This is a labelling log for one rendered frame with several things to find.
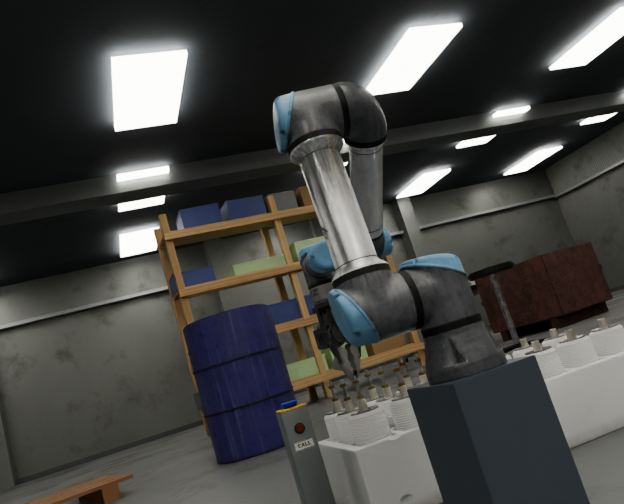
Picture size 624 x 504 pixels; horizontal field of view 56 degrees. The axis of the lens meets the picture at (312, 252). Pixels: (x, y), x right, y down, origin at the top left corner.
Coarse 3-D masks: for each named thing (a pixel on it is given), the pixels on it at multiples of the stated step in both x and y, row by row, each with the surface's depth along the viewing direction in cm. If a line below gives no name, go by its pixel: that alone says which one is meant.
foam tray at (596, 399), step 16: (576, 368) 161; (592, 368) 160; (608, 368) 161; (560, 384) 156; (576, 384) 157; (592, 384) 158; (608, 384) 160; (560, 400) 155; (576, 400) 156; (592, 400) 157; (608, 400) 158; (560, 416) 154; (576, 416) 155; (592, 416) 156; (608, 416) 157; (576, 432) 154; (592, 432) 155; (608, 432) 156
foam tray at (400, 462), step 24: (408, 432) 143; (336, 456) 156; (360, 456) 139; (384, 456) 140; (408, 456) 142; (336, 480) 162; (360, 480) 140; (384, 480) 139; (408, 480) 140; (432, 480) 141
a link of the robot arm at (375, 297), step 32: (288, 96) 119; (320, 96) 118; (288, 128) 116; (320, 128) 116; (320, 160) 116; (320, 192) 115; (352, 192) 116; (320, 224) 116; (352, 224) 112; (352, 256) 110; (352, 288) 108; (384, 288) 107; (352, 320) 105; (384, 320) 106; (416, 320) 108
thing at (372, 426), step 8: (376, 408) 147; (352, 416) 147; (360, 416) 145; (368, 416) 145; (376, 416) 145; (384, 416) 147; (352, 424) 147; (360, 424) 145; (368, 424) 145; (376, 424) 145; (384, 424) 146; (352, 432) 147; (360, 432) 145; (368, 432) 144; (376, 432) 144; (384, 432) 145; (360, 440) 145; (368, 440) 144; (376, 440) 144
